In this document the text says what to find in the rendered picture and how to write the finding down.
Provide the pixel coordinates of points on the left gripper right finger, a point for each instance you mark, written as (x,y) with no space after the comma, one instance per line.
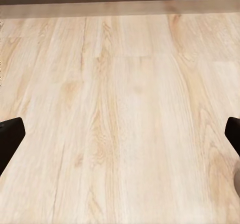
(232,132)

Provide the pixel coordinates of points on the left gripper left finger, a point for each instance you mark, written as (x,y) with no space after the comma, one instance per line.
(12,132)

